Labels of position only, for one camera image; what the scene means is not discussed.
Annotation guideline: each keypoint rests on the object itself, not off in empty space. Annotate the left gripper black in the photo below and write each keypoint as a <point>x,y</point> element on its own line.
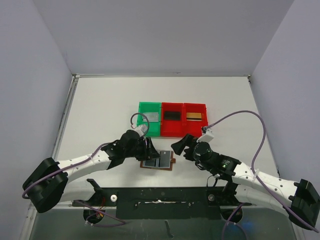
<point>146,148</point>

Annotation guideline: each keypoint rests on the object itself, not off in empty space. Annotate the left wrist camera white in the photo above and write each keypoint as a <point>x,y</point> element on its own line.
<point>141,129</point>

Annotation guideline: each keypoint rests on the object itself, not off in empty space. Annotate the black card in bin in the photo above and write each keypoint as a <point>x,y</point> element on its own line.
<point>172,116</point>

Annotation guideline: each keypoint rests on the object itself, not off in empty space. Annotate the green plastic bin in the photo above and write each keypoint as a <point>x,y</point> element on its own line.
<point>154,127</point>

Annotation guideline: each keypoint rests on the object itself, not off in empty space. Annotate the red middle bin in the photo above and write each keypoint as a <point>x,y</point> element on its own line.
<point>171,128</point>

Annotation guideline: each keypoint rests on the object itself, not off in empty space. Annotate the silver card in bin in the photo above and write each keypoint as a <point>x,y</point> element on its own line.
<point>152,117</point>

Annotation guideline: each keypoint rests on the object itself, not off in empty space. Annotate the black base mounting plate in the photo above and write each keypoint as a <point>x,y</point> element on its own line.
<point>163,203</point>

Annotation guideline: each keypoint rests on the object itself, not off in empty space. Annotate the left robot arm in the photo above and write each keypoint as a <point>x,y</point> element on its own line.
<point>45,187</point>

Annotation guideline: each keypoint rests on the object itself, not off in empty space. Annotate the red bin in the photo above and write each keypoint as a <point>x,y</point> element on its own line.
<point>171,128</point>
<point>194,128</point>

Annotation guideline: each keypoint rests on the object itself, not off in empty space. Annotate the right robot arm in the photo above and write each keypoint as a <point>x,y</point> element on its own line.
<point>299,200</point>

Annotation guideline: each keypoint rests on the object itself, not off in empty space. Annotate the red right bin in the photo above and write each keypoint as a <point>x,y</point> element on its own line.
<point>194,128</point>

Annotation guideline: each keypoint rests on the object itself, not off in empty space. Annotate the gold card in bin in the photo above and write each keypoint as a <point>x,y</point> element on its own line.
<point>194,116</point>

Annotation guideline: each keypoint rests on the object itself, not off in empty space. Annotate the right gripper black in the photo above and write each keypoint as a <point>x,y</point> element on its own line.
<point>189,148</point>

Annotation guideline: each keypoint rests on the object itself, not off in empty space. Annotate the brown leather card holder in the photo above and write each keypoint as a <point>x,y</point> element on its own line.
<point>154,163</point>

